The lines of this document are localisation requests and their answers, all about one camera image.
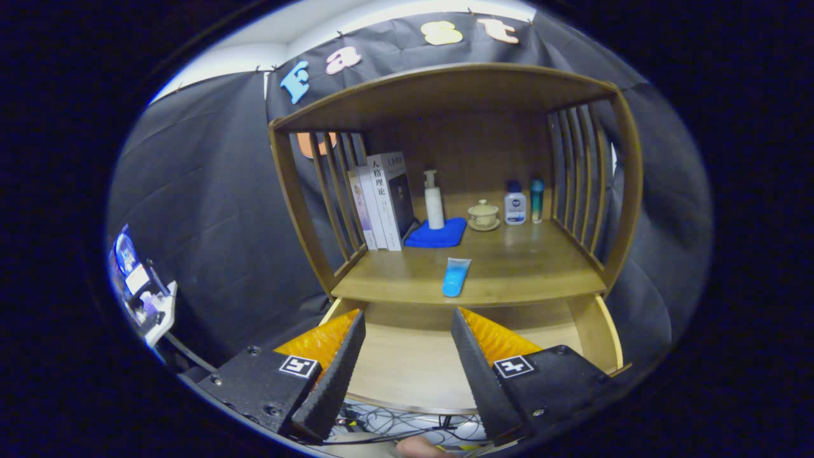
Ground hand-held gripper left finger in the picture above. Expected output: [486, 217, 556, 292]
[196, 309, 367, 445]

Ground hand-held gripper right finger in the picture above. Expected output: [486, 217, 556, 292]
[450, 307, 616, 447]

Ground wooden drawer with black knob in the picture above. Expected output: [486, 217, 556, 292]
[318, 294, 633, 415]

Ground blue squeeze tube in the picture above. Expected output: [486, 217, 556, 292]
[442, 258, 473, 298]

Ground wooden countertop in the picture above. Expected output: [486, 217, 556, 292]
[331, 191, 606, 307]

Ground wooden cabinet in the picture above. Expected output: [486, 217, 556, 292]
[268, 62, 644, 307]

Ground blue folded cloth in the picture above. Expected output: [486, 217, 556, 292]
[404, 217, 468, 249]

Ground beige lidded ceramic cup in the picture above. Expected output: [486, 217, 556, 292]
[467, 199, 502, 232]

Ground thin lilac-spine book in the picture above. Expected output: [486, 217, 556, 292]
[348, 169, 377, 251]

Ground white-spine book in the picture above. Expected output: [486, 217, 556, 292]
[356, 164, 390, 251]

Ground white bottle with blue cap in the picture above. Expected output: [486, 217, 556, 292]
[504, 181, 527, 226]

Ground white pump bottle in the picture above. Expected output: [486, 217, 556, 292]
[424, 169, 445, 230]

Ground white stand with screen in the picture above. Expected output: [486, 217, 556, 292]
[108, 224, 179, 347]

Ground black backdrop cloth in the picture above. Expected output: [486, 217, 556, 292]
[108, 10, 713, 382]

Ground tangle of black cables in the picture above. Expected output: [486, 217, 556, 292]
[329, 404, 492, 447]

